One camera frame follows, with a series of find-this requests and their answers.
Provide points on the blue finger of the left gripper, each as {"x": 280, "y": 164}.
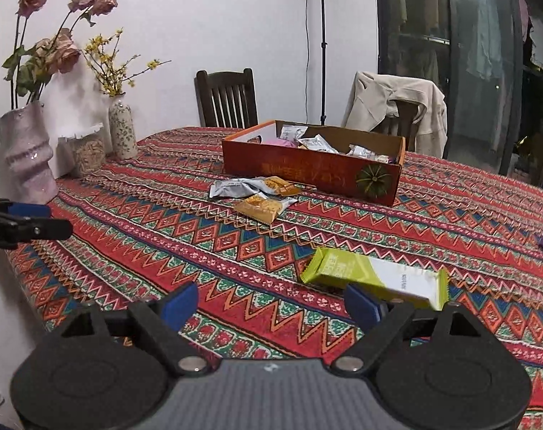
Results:
{"x": 34, "y": 211}

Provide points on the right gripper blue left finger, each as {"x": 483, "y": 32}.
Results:
{"x": 176, "y": 308}

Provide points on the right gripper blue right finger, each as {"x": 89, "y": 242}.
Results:
{"x": 365, "y": 309}

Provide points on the green white snack box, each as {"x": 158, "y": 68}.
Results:
{"x": 387, "y": 280}

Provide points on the white printed snack packet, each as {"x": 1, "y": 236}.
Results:
{"x": 317, "y": 144}

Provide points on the pink ceramic vase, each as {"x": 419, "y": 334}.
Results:
{"x": 26, "y": 149}

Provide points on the glass jar with lid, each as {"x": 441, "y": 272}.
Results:
{"x": 84, "y": 152}

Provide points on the red patterned tablecloth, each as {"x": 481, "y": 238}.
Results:
{"x": 143, "y": 227}

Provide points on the silver yellow snack packet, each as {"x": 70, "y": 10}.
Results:
{"x": 241, "y": 187}

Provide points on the floral slim vase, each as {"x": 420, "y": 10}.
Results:
{"x": 121, "y": 129}

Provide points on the dried pink roses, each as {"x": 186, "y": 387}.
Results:
{"x": 29, "y": 67}

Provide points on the orange cardboard snack box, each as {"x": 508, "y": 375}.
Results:
{"x": 366, "y": 165}

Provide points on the yellow flower branches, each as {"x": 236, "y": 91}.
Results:
{"x": 101, "y": 55}

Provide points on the wooden chair with jacket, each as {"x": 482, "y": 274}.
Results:
{"x": 402, "y": 124}

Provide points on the dark wooden chair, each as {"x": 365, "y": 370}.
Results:
{"x": 227, "y": 99}

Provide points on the beige jacket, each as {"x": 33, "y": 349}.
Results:
{"x": 383, "y": 103}

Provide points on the dark glass sliding door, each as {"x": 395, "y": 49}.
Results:
{"x": 487, "y": 58}

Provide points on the studio light on stand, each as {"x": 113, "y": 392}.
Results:
{"x": 323, "y": 56}

